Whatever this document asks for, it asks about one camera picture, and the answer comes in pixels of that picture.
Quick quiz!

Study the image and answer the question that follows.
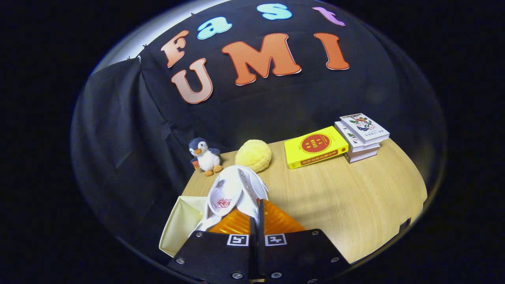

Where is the white book floral cover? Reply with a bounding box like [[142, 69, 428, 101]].
[[340, 113, 390, 144]]

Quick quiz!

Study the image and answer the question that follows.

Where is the plush penguin toy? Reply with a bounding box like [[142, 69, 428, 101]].
[[188, 137, 224, 177]]

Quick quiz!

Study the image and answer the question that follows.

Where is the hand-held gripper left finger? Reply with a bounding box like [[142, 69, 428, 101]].
[[167, 210, 258, 284]]

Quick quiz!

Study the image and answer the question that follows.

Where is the yellow book red circle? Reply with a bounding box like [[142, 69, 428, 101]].
[[284, 126, 349, 170]]

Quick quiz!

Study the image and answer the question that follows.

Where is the black backdrop cloth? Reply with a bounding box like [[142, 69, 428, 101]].
[[70, 0, 446, 253]]

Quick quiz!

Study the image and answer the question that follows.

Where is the cream fabric storage box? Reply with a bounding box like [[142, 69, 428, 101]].
[[159, 196, 209, 258]]

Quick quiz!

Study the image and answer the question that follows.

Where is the white canvas shoe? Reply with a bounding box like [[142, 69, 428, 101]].
[[191, 165, 269, 233]]

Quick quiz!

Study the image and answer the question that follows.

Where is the pale book brown spine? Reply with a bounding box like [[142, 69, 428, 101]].
[[344, 148, 379, 164]]

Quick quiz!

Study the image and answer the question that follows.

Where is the round yellow plush cushion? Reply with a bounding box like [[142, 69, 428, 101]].
[[235, 139, 272, 173]]

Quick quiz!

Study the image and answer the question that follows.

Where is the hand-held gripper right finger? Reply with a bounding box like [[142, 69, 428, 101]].
[[257, 199, 351, 284]]

